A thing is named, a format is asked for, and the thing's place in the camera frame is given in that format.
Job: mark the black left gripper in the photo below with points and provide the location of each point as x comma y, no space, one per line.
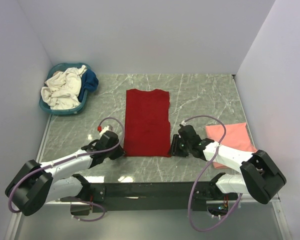
120,152

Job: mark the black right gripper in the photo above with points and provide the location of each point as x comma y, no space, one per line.
174,147

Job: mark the red t shirt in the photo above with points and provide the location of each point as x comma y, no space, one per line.
147,127

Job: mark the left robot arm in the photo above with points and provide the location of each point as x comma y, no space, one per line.
38,183

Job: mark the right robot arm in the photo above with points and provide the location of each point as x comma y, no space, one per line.
256,173

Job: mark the folded pink t shirt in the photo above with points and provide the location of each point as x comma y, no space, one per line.
235,146

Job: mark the black base beam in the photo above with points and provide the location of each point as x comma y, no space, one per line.
142,204

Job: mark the blue t shirt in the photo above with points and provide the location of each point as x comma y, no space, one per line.
89,82

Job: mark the cream white t shirt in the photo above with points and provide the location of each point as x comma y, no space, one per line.
61,91

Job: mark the teal laundry basket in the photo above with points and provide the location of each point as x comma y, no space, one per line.
76,110

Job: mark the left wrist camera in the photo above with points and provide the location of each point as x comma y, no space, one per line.
104,129

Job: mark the aluminium rail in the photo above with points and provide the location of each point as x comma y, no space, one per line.
99,193

